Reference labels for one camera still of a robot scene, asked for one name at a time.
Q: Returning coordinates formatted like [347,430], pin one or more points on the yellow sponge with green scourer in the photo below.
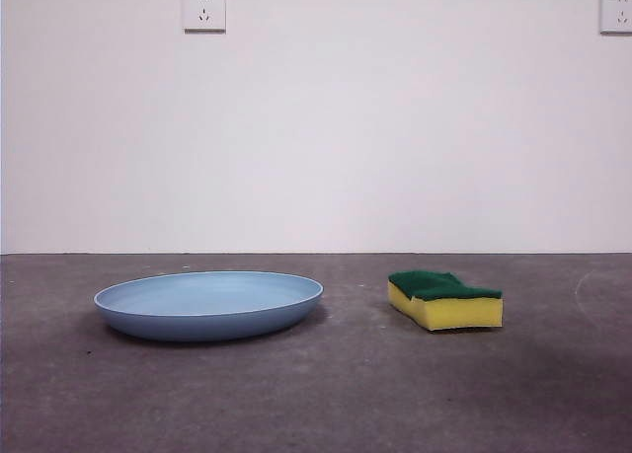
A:
[459,312]

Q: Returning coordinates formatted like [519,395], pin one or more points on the white wall socket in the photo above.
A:
[617,11]
[205,9]

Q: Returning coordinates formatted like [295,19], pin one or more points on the round blue plate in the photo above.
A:
[207,320]

